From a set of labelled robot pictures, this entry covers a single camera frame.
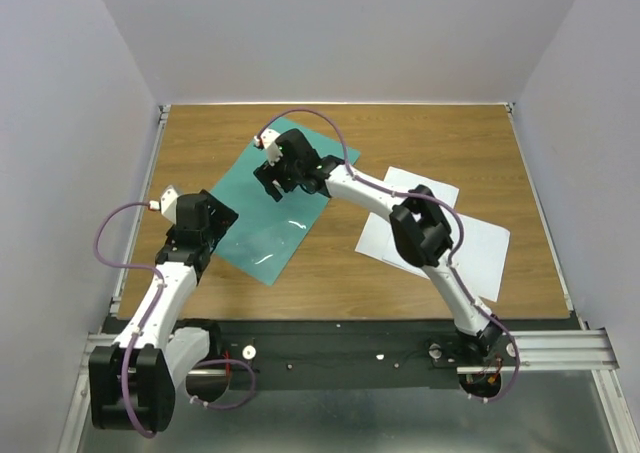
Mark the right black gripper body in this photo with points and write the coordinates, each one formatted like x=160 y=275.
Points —
x=287 y=177

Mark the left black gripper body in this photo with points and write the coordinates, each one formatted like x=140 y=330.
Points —
x=220 y=220

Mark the teal paper folder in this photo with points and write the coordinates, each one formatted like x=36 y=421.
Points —
x=267 y=233

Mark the white paper sheet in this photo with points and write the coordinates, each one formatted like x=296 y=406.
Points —
x=376 y=240
x=480 y=261

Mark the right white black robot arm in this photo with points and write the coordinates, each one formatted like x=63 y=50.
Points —
x=427 y=232

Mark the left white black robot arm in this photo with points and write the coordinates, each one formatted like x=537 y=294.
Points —
x=133 y=380

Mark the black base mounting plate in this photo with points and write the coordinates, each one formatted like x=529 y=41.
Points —
x=415 y=373

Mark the metal sheet front panel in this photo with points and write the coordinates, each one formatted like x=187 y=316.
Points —
x=545 y=412

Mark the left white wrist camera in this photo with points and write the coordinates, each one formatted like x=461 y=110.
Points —
x=166 y=205

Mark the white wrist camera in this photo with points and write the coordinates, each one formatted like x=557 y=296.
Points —
x=267 y=141
x=166 y=205

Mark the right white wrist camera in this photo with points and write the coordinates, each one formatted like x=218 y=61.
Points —
x=267 y=141

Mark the left table edge rail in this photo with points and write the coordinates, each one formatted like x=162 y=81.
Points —
x=164 y=111

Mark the table edge rail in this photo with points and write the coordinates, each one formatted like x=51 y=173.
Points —
x=164 y=111
x=510 y=110

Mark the right table edge rail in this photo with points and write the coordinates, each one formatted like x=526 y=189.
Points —
x=510 y=110

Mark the aluminium extrusion rail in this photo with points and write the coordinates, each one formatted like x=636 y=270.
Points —
x=564 y=350

